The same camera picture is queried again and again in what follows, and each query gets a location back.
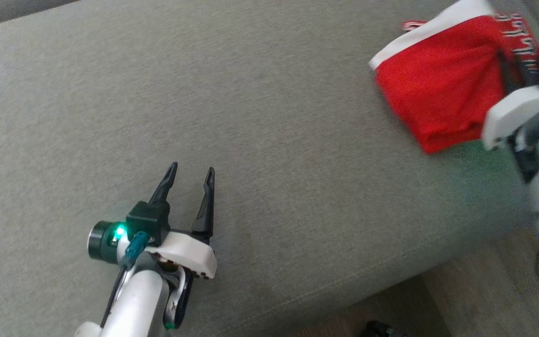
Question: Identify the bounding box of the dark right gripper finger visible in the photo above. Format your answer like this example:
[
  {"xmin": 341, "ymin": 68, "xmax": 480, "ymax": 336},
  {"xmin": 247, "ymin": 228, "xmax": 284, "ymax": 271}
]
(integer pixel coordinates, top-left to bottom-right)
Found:
[
  {"xmin": 521, "ymin": 56, "xmax": 539, "ymax": 88},
  {"xmin": 498, "ymin": 49, "xmax": 523, "ymax": 96}
]

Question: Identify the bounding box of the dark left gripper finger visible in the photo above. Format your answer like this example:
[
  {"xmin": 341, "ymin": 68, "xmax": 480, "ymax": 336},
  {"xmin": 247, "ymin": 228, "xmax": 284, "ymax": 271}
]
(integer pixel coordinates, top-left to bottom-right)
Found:
[
  {"xmin": 149, "ymin": 162, "xmax": 178, "ymax": 206},
  {"xmin": 191, "ymin": 167, "xmax": 215, "ymax": 239}
]

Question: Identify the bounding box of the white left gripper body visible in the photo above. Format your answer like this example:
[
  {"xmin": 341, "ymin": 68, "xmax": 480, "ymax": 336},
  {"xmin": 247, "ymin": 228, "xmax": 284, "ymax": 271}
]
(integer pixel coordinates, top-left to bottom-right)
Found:
[{"xmin": 146, "ymin": 229, "xmax": 217, "ymax": 280}]

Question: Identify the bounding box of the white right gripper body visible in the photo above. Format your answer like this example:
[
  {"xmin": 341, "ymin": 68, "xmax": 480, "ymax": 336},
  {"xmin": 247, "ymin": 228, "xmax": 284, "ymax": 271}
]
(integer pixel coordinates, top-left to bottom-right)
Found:
[{"xmin": 481, "ymin": 86, "xmax": 539, "ymax": 151}]

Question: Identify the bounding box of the red Bulls jersey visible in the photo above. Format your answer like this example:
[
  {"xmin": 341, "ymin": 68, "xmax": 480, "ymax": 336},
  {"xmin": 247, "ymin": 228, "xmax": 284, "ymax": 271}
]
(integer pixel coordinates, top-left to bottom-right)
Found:
[{"xmin": 369, "ymin": 0, "xmax": 509, "ymax": 154}]

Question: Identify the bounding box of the grey sofa seat cushion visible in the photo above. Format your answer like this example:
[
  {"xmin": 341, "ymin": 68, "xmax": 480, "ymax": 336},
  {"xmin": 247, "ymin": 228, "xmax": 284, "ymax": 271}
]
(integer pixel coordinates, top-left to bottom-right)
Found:
[{"xmin": 0, "ymin": 0, "xmax": 539, "ymax": 337}]

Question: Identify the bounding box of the left arm cable teal plug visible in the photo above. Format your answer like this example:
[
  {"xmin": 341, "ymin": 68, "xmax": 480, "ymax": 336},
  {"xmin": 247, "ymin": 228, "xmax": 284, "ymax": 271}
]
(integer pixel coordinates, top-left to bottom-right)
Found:
[{"xmin": 100, "ymin": 231, "xmax": 152, "ymax": 328}]

